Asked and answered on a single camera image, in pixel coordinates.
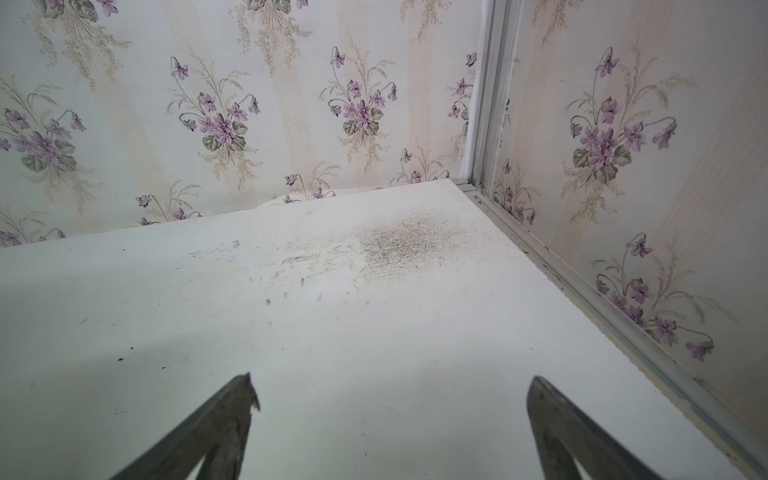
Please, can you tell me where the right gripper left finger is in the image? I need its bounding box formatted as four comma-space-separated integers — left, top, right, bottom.
114, 373, 260, 479

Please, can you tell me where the aluminium frame post right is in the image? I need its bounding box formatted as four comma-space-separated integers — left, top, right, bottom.
460, 0, 525, 193

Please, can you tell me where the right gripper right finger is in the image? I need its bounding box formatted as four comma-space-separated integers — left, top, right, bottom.
526, 376, 660, 479

